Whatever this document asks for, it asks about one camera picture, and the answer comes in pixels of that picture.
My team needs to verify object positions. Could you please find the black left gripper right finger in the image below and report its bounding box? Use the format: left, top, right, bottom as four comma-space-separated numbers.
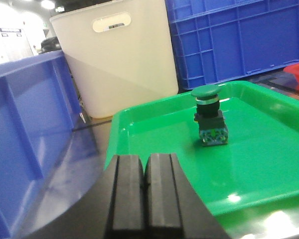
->
145, 153, 230, 239

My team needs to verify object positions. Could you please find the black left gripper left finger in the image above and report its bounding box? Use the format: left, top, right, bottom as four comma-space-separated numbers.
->
25, 155, 146, 239

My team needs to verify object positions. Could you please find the green push button switch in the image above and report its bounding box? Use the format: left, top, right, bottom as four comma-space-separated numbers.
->
191, 85, 228, 146

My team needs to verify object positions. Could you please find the green plastic tray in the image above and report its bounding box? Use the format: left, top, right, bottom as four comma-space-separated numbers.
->
106, 81, 299, 239

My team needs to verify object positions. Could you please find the blue bin left foreground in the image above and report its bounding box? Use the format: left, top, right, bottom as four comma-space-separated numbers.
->
0, 51, 100, 239

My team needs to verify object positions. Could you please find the white plastic container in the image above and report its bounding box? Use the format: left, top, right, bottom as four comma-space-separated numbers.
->
50, 0, 178, 119

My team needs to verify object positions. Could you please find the blue ribbed crate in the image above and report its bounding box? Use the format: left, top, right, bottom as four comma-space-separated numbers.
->
165, 0, 299, 90

